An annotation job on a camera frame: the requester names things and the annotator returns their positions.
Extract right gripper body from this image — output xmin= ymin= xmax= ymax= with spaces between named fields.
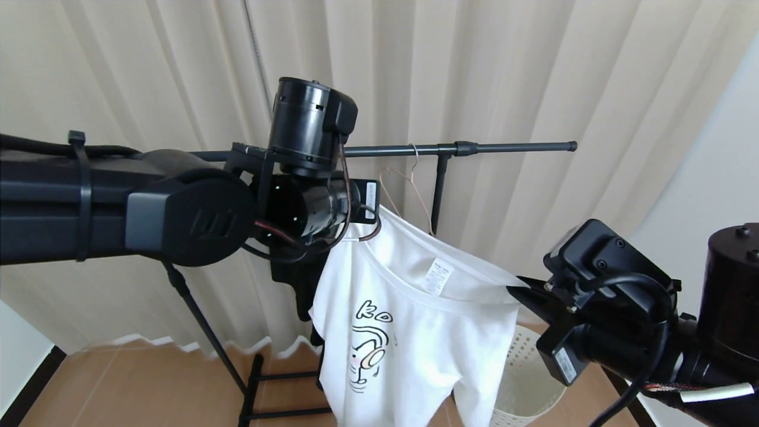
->
xmin=535 ymin=308 xmax=672 ymax=387

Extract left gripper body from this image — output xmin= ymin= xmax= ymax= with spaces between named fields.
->
xmin=258 ymin=176 xmax=381 ymax=245

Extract black shorts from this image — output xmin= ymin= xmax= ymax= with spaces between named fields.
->
xmin=270 ymin=260 xmax=326 ymax=348

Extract pink clothes hanger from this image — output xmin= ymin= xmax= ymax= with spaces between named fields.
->
xmin=379 ymin=144 xmax=435 ymax=236

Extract white printed garment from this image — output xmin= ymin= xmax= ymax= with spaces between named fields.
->
xmin=308 ymin=205 xmax=530 ymax=427

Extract white laundry basket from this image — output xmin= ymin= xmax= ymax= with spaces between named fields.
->
xmin=489 ymin=323 xmax=568 ymax=427

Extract black clothes rack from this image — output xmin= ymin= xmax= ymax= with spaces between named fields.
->
xmin=161 ymin=141 xmax=578 ymax=427

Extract white curtain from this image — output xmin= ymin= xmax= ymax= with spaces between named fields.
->
xmin=0 ymin=0 xmax=759 ymax=359

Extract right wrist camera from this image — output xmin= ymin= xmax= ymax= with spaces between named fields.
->
xmin=543 ymin=219 xmax=681 ymax=326

